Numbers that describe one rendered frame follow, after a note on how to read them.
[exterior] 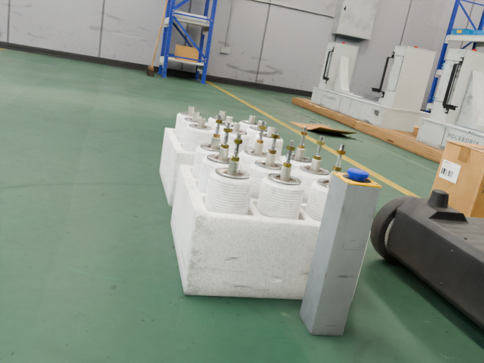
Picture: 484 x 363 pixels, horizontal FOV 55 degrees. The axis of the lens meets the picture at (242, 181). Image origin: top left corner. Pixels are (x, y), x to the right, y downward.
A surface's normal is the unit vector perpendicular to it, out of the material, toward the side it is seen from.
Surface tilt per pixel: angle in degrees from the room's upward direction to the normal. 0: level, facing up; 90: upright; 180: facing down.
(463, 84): 90
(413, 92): 90
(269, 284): 90
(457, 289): 90
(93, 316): 0
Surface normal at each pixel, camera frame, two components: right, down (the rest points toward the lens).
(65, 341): 0.17, -0.95
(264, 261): 0.22, 0.29
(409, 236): -0.95, -0.09
